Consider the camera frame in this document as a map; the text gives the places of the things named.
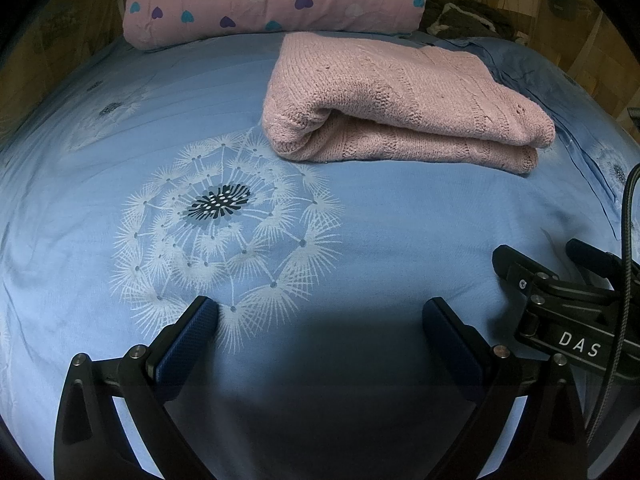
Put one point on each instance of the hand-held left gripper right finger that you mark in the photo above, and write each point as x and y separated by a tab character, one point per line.
450	347

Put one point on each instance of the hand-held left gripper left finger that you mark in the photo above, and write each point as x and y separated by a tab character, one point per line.
190	340

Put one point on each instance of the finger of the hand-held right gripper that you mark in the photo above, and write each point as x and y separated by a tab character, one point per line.
592	259
520	270

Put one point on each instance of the pink knit cardigan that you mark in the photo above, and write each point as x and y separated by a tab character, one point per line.
400	85

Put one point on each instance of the dark clothes pile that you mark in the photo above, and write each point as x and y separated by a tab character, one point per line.
465	20

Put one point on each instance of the blue dandelion-print bed sheet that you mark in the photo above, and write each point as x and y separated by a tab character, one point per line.
400	235

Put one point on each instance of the blue wrinkled cloth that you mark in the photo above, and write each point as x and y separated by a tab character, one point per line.
575	110

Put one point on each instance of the pink heart-print quilt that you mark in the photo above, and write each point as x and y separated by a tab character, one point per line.
275	5

